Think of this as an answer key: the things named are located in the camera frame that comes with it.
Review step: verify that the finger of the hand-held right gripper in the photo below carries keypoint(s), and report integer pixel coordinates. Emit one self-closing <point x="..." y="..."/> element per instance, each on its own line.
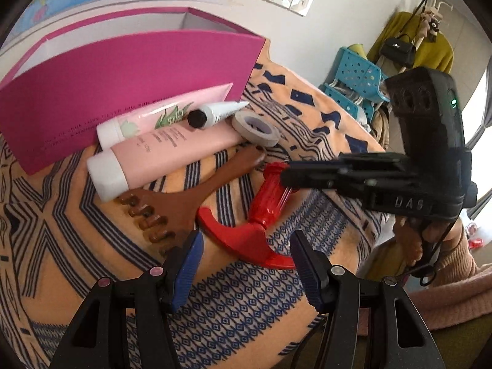
<point x="376" y="163"/>
<point x="315" y="180"/>

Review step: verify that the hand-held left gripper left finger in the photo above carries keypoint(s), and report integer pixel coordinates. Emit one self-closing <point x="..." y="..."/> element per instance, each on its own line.
<point x="188" y="265"/>

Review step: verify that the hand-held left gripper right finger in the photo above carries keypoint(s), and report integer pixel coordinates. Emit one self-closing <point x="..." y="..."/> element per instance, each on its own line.
<point x="307" y="273"/>

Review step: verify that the red plastic toy hammer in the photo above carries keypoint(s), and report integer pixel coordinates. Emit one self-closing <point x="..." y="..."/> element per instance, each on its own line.
<point x="246" y="234"/>

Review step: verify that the grey tape roll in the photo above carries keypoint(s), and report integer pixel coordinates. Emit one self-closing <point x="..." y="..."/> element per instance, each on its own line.
<point x="265" y="138"/>

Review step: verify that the brown wooden massage comb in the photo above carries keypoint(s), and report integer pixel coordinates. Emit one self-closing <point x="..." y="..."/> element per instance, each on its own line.
<point x="215" y="184"/>

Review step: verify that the large salmon pink tube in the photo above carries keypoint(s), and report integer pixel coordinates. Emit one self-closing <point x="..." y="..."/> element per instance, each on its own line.
<point x="173" y="150"/>

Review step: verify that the small white tube black cap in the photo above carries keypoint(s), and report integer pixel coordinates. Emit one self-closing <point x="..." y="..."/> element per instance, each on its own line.
<point x="219" y="112"/>

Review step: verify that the light pink leaf-print tube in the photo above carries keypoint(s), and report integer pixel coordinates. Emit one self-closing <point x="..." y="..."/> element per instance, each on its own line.
<point x="146" y="117"/>

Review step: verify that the magenta cardboard box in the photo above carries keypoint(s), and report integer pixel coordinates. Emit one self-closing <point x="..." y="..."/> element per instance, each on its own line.
<point x="134" y="73"/>

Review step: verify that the person's right forearm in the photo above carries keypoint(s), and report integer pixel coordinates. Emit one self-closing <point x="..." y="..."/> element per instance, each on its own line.
<point x="461" y="269"/>

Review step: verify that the person's right hand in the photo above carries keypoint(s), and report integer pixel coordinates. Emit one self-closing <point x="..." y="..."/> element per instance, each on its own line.
<point x="407" y="242"/>

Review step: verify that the orange blue patterned blanket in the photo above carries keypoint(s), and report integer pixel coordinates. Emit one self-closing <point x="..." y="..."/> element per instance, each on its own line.
<point x="238" y="311"/>

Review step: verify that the blue plastic basket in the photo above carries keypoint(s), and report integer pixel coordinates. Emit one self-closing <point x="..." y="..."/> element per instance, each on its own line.
<point x="342" y="100"/>
<point x="361" y="73"/>

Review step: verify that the yellow garment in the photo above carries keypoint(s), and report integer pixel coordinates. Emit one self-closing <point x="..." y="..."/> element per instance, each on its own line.
<point x="436" y="54"/>

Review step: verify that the black handbag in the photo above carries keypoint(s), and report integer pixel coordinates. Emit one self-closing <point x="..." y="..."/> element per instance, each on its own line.
<point x="398" y="50"/>

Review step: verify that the small plush toy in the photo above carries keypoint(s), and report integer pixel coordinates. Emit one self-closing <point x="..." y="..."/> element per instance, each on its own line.
<point x="432" y="25"/>

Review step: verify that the white coat rack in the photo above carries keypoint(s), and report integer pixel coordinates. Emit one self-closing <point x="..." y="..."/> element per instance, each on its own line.
<point x="442" y="5"/>

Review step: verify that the olive green cloth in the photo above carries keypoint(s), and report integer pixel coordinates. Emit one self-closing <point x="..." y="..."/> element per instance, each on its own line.
<point x="465" y="346"/>

